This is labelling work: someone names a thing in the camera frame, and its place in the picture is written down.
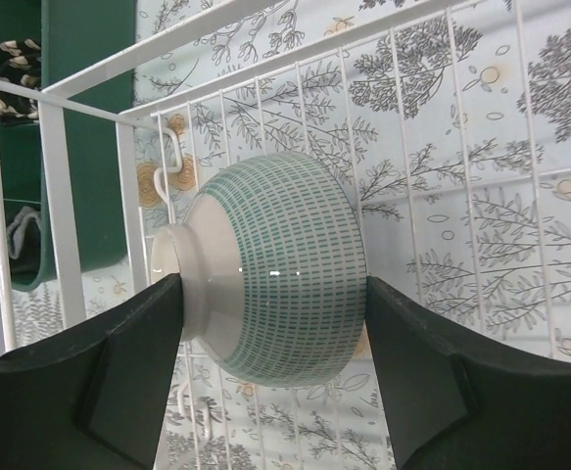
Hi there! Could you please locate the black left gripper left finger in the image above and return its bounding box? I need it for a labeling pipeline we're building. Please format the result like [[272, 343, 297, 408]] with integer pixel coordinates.
[[0, 274, 183, 469]]

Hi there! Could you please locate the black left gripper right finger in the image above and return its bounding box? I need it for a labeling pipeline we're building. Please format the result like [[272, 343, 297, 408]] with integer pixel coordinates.
[[366, 277, 571, 469]]

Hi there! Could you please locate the pale green check bowl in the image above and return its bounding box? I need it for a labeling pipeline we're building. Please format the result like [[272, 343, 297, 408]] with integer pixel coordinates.
[[150, 152, 367, 388]]

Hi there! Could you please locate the white wire dish rack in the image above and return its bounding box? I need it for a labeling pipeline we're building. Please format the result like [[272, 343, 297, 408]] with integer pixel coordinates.
[[0, 1, 571, 469]]

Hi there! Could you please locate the grey cloth item in tray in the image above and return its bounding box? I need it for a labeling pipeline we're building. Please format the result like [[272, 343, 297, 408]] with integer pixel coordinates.
[[6, 206, 41, 260]]

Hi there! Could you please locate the floral patterned table mat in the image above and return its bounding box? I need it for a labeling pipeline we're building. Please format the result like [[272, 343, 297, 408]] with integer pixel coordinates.
[[10, 0, 571, 470]]

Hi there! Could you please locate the dark floral scrunchie middle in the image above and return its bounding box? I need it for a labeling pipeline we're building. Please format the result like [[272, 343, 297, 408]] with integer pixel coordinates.
[[0, 38, 41, 126]]

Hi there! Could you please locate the green compartment organizer tray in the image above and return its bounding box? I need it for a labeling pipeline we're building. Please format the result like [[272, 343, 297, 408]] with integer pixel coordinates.
[[0, 1, 136, 292]]

